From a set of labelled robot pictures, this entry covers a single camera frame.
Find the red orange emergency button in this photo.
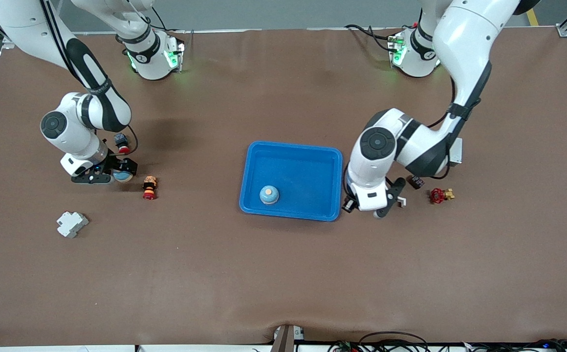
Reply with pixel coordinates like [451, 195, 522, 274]
[142, 176, 158, 201]

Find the blue plastic tray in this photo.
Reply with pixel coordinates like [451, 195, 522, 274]
[239, 141, 344, 222]

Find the white circuit breaker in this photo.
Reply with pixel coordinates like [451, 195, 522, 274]
[57, 211, 89, 239]

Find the red brass valve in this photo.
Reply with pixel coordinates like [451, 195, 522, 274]
[429, 187, 456, 204]

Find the grey metal power supply box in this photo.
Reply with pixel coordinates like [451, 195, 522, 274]
[449, 138, 463, 167]

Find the black cable loop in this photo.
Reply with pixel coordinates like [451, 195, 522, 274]
[357, 331, 431, 352]

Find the grey metal bracket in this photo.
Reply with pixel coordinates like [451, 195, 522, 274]
[270, 324, 305, 352]

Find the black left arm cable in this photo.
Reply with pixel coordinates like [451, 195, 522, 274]
[430, 73, 482, 130]

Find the black base cable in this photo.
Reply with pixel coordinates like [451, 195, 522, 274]
[345, 22, 414, 52]
[143, 0, 195, 34]

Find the black cable bundle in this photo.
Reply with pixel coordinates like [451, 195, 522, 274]
[464, 338, 567, 352]

